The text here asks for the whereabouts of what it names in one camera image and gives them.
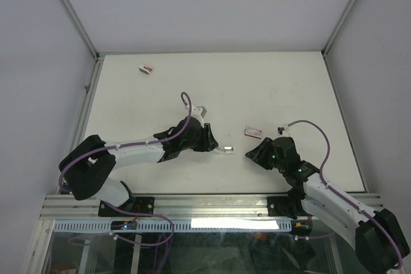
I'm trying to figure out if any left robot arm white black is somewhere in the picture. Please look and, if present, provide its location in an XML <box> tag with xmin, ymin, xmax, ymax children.
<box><xmin>58</xmin><ymin>117</ymin><xmax>219</xmax><ymax>215</ymax></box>

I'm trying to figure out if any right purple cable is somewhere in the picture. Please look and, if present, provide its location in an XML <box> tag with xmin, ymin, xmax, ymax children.
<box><xmin>288</xmin><ymin>119</ymin><xmax>404</xmax><ymax>270</ymax></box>

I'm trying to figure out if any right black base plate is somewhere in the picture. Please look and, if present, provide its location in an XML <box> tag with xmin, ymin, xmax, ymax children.
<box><xmin>267</xmin><ymin>196</ymin><xmax>319</xmax><ymax>219</ymax></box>

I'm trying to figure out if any pink white mini stapler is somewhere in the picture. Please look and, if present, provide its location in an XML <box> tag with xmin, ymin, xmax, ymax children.
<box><xmin>139</xmin><ymin>64</ymin><xmax>154</xmax><ymax>75</ymax></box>

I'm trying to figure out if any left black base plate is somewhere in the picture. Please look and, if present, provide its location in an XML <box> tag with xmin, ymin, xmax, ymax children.
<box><xmin>98</xmin><ymin>196</ymin><xmax>155</xmax><ymax>218</ymax></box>

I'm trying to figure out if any red white staple box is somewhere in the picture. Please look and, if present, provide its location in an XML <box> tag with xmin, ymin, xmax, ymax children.
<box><xmin>244</xmin><ymin>126</ymin><xmax>263</xmax><ymax>139</ymax></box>

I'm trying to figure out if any aluminium front rail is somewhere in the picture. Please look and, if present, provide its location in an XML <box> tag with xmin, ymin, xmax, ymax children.
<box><xmin>39</xmin><ymin>193</ymin><xmax>386</xmax><ymax>221</ymax></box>

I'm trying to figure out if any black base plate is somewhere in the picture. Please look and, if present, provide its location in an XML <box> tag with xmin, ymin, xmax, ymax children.
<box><xmin>98</xmin><ymin>196</ymin><xmax>155</xmax><ymax>218</ymax></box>
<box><xmin>267</xmin><ymin>196</ymin><xmax>319</xmax><ymax>219</ymax></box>

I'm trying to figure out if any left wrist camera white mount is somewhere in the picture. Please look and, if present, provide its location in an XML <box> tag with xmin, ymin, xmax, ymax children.
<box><xmin>185</xmin><ymin>105</ymin><xmax>207</xmax><ymax>128</ymax></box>

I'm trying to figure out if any aluminium frame post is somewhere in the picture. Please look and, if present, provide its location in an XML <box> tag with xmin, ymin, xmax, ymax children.
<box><xmin>322</xmin><ymin>0</ymin><xmax>359</xmax><ymax>58</ymax></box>
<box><xmin>40</xmin><ymin>0</ymin><xmax>100</xmax><ymax>60</ymax></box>

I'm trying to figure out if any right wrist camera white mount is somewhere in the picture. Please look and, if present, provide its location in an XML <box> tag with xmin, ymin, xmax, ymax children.
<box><xmin>277</xmin><ymin>123</ymin><xmax>293</xmax><ymax>136</ymax></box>

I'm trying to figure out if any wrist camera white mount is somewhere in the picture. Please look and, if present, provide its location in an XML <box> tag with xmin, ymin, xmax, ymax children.
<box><xmin>277</xmin><ymin>123</ymin><xmax>293</xmax><ymax>136</ymax></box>
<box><xmin>185</xmin><ymin>105</ymin><xmax>207</xmax><ymax>128</ymax></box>

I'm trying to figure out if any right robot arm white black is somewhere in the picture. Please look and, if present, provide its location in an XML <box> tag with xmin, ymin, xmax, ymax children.
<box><xmin>245</xmin><ymin>137</ymin><xmax>410</xmax><ymax>273</ymax></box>

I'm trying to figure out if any white slotted cable duct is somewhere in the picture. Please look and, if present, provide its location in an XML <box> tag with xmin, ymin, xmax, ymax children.
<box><xmin>54</xmin><ymin>218</ymin><xmax>292</xmax><ymax>234</ymax></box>

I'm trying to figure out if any left aluminium frame post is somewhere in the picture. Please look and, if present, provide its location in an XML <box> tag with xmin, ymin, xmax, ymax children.
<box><xmin>40</xmin><ymin>0</ymin><xmax>100</xmax><ymax>60</ymax></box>

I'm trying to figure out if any right aluminium frame post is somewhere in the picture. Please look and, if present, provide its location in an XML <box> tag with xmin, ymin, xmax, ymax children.
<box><xmin>322</xmin><ymin>0</ymin><xmax>359</xmax><ymax>58</ymax></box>

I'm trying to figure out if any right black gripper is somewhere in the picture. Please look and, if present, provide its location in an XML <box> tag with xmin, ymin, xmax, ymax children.
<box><xmin>245</xmin><ymin>137</ymin><xmax>286</xmax><ymax>172</ymax></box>

